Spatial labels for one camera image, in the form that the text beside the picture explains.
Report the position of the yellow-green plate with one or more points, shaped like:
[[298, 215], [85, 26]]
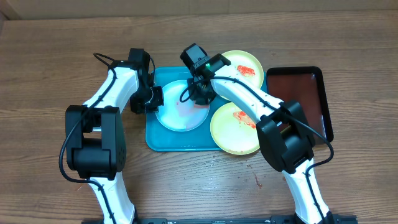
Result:
[[247, 65], [233, 130]]

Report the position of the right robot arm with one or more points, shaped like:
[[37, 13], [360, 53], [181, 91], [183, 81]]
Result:
[[286, 140]]

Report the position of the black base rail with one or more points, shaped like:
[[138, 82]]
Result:
[[283, 219]]

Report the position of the light blue plate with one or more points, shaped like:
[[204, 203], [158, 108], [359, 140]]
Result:
[[178, 116]]

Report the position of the teal plastic tray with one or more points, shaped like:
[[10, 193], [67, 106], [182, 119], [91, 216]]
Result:
[[161, 139]]

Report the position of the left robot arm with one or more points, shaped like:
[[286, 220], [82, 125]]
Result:
[[94, 150]]

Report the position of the black tray with red water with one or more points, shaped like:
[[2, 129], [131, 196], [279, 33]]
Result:
[[305, 85]]

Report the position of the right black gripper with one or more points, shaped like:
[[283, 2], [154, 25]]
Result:
[[197, 94]]

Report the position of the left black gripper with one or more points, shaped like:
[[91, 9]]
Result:
[[158, 100]]

